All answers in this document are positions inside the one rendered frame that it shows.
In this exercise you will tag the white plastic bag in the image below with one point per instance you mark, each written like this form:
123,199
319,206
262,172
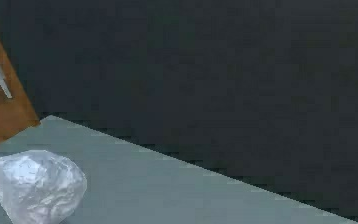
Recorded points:
40,186

